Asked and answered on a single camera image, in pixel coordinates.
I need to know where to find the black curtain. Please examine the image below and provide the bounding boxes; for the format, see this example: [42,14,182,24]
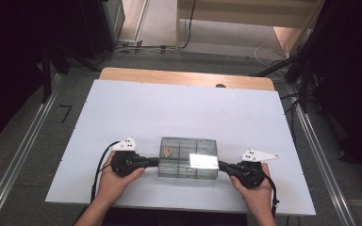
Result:
[0,0,86,152]
[307,0,362,189]

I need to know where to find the black hanging cable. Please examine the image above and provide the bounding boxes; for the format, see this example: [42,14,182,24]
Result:
[182,0,197,50]

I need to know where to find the person's right hand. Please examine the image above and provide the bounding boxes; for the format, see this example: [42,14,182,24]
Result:
[229,162,275,215]

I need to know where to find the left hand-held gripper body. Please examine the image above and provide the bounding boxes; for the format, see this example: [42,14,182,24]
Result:
[109,137,146,177]

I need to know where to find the beige wooden cabinet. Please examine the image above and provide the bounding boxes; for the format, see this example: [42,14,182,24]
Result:
[174,0,326,51]

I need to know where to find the person's left hand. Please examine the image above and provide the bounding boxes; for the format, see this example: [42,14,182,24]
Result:
[97,152,146,208]

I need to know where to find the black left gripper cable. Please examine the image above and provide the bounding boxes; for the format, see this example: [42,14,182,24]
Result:
[90,140,121,203]

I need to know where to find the aluminium floor rail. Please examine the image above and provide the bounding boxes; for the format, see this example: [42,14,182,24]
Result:
[287,84,357,226]
[0,73,62,226]

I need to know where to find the bundle of floor cables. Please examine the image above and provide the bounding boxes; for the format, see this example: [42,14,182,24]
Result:
[107,40,178,56]

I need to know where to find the black cables beside table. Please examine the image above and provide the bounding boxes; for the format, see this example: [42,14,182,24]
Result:
[279,92,301,142]

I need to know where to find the white floor cable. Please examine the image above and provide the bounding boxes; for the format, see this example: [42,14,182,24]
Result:
[253,40,290,69]

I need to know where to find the white table board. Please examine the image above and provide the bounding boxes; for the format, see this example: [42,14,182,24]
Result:
[45,78,317,217]

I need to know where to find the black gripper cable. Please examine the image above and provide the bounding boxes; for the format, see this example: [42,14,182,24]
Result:
[262,173,281,218]
[90,140,121,203]

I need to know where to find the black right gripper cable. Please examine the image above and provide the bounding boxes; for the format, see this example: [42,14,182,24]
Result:
[262,173,281,218]

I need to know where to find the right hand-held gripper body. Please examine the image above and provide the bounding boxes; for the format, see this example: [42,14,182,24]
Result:
[231,149,280,190]

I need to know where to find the grey transparent plastic compartment box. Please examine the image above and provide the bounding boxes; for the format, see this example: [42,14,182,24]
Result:
[157,137,220,181]

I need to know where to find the dark cabinet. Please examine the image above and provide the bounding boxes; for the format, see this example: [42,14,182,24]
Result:
[78,0,126,60]

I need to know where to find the black metal stand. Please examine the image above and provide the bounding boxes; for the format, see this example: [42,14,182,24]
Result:
[249,46,315,114]
[41,43,102,105]

